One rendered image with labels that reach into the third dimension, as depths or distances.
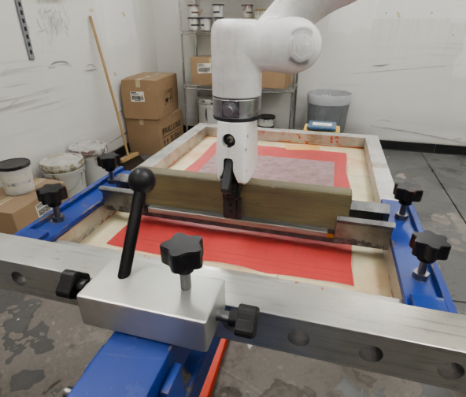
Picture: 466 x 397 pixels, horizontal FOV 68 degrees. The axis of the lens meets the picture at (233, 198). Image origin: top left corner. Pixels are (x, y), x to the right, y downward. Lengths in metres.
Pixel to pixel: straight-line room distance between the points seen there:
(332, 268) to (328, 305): 0.20
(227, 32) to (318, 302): 0.36
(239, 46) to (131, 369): 0.40
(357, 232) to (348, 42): 3.70
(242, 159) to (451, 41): 3.90
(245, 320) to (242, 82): 0.33
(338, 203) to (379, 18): 3.71
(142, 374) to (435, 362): 0.26
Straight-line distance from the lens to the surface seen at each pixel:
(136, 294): 0.34
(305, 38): 0.52
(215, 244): 0.60
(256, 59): 0.52
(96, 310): 0.35
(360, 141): 1.13
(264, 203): 0.58
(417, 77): 4.31
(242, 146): 0.52
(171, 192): 0.63
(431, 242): 0.48
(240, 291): 0.38
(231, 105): 0.51
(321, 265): 0.57
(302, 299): 0.38
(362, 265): 0.59
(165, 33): 4.64
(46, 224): 0.65
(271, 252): 0.59
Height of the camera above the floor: 1.29
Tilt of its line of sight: 27 degrees down
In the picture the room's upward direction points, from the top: straight up
